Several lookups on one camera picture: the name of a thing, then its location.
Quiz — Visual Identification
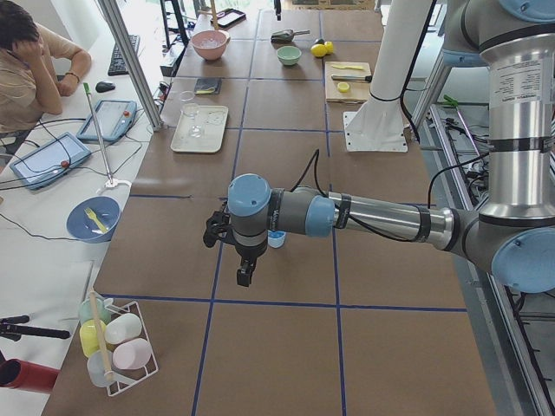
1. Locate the red cylinder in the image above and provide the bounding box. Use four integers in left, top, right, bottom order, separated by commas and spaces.
1, 359, 59, 393

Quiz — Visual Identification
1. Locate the yellow plastic knife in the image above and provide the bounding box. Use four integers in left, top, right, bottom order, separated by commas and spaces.
330, 64, 365, 70

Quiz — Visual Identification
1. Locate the yellow cup on rack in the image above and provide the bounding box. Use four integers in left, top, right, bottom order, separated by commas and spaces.
79, 319, 100, 358

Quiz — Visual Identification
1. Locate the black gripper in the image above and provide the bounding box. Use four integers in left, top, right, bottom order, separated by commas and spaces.
203, 200, 256, 287

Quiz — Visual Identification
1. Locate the mint green bowl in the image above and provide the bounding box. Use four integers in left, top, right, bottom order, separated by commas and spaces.
277, 45, 302, 66

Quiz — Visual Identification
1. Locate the metal rod green tip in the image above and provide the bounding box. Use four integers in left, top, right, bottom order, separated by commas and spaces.
83, 82, 117, 189

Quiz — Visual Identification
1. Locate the blue teach pendant far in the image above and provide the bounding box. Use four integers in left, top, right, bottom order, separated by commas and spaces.
76, 100, 137, 143

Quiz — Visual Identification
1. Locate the pink bowl with ice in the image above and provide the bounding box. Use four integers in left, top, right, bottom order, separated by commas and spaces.
191, 30, 230, 61

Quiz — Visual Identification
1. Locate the blue bowl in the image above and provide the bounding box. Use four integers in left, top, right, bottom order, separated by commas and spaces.
66, 196, 121, 244

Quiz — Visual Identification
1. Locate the green cup on rack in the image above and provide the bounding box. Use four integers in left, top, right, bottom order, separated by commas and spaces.
78, 295, 112, 327

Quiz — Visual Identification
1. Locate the pink cup on rack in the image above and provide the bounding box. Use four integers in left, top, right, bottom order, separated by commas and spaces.
113, 338, 152, 370

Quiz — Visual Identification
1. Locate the half lemon slice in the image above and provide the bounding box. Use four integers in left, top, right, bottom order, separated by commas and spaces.
336, 81, 350, 94

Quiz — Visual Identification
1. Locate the blue teach pendant near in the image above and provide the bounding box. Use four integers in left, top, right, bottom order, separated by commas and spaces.
10, 132, 91, 190

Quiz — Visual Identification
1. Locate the white cup on rack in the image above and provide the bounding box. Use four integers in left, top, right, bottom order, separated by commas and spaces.
104, 313, 142, 345

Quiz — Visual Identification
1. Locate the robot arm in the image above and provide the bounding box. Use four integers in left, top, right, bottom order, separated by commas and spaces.
203, 1, 554, 293

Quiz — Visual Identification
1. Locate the grey folded cloth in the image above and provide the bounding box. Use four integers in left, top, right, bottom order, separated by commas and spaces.
193, 77, 222, 95

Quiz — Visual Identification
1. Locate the metal ice scoop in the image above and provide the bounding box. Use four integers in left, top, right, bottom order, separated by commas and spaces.
271, 29, 310, 43

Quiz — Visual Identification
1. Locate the black computer mouse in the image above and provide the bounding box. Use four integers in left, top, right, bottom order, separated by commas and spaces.
95, 81, 115, 94

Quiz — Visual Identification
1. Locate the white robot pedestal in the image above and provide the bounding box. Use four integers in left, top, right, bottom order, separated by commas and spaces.
344, 0, 435, 153

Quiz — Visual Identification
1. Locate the white wire cup rack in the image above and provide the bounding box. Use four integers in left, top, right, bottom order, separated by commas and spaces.
87, 291, 159, 397

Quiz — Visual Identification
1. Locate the aluminium frame post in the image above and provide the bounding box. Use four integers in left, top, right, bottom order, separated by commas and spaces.
98, 0, 163, 132

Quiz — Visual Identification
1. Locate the clear wine glass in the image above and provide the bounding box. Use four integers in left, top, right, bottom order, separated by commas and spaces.
180, 91, 204, 138

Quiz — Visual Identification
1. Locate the seated person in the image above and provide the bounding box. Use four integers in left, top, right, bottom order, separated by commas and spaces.
1, 1, 92, 134

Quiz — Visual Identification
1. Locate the yellow plastic fork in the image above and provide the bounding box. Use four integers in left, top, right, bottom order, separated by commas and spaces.
84, 207, 108, 234

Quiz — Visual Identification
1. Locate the black camera tripod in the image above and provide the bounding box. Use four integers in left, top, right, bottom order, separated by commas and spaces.
1, 315, 71, 341

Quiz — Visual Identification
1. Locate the blue teach pendant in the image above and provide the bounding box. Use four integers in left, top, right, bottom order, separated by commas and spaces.
76, 100, 137, 143
10, 132, 91, 190

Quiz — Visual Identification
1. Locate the light blue plastic cup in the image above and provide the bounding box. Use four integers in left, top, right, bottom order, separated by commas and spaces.
268, 231, 286, 249

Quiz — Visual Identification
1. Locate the cream bear serving tray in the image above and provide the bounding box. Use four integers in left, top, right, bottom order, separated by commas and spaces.
170, 106, 229, 153

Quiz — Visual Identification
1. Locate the wooden cutting board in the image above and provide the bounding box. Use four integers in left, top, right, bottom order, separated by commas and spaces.
324, 62, 372, 103

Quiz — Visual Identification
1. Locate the yellow lemon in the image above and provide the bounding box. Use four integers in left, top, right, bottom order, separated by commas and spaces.
310, 43, 328, 58
321, 41, 334, 56

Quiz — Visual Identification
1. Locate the black keyboard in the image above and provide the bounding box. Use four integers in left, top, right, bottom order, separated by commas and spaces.
107, 34, 141, 77

